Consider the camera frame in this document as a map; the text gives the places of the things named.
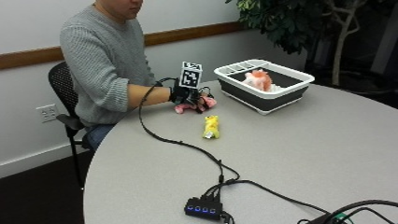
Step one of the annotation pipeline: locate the pink soft toy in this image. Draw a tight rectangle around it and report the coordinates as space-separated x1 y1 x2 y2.
173 95 219 115

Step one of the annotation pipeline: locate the yellow soft toy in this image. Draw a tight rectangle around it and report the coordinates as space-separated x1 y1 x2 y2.
201 115 221 140

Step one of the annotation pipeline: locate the white marker cube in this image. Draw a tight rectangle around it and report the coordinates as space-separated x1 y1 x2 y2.
179 61 204 90

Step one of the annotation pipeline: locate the orange and white soft toy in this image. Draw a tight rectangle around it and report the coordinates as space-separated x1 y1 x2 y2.
241 68 274 92

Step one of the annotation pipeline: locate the white and black basin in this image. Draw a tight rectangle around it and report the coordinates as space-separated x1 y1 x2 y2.
213 59 316 116

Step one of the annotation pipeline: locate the the person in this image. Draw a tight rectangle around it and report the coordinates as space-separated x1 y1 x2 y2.
59 0 172 152

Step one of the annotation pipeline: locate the black office chair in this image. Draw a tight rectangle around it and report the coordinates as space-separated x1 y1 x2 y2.
48 61 95 189

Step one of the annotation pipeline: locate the green indoor tree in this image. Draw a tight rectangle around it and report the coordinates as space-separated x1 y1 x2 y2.
225 0 398 87

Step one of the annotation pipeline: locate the black hub with blue lights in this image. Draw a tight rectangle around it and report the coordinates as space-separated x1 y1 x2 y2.
183 196 224 221

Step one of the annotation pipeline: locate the black glove cable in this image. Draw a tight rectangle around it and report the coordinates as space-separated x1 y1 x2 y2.
137 77 241 200

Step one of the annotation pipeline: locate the wooden wall rail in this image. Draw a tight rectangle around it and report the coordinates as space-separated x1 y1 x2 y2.
0 21 246 71

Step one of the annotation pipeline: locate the black hub cable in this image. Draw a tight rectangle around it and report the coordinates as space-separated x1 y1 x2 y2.
204 179 333 216

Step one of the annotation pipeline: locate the white wall outlet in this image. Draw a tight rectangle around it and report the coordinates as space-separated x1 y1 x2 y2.
35 103 61 123

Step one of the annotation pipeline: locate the thick black cable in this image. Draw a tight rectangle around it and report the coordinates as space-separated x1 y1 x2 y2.
296 199 398 224

